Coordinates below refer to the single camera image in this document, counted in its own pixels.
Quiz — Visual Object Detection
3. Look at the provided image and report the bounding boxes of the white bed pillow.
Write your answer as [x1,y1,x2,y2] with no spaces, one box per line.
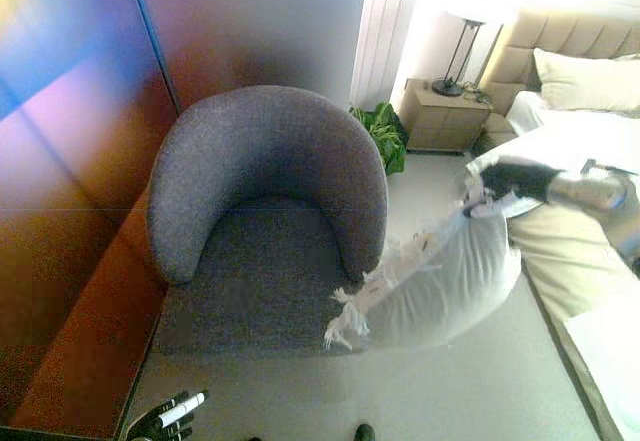
[531,47,640,114]

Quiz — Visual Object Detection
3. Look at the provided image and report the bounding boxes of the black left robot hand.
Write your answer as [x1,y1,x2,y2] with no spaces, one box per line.
[124,389,209,441]

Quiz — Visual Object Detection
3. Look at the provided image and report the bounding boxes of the bed with white bedding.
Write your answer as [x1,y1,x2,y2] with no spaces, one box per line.
[509,195,640,441]

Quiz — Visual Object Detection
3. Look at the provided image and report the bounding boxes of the grey fabric tub armchair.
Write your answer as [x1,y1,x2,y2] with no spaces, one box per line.
[145,85,391,357]

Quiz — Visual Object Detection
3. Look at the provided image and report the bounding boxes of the beige wooden nightstand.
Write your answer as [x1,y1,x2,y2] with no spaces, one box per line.
[398,78,495,155]

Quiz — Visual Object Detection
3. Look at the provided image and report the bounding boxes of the cream fringed throw pillow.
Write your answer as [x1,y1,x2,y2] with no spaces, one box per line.
[323,158,524,353]

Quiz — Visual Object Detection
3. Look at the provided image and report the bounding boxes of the green leafy potted plant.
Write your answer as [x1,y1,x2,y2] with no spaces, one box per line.
[348,102,409,177]

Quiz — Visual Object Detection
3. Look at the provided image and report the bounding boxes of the padded upholstered bed headboard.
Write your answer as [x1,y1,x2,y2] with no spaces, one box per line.
[478,8,640,135]

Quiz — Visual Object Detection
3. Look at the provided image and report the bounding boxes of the small items on nightstand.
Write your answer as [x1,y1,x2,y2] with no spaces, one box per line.
[459,83,493,104]

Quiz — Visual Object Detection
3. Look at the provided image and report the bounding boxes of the black table lamp white shade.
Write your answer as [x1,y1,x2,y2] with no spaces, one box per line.
[431,0,512,98]

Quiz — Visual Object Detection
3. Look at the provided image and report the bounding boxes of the white bed duvet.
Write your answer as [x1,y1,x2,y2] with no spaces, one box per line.
[464,90,640,185]

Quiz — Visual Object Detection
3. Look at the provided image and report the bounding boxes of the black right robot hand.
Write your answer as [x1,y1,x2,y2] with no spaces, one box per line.
[480,159,561,206]

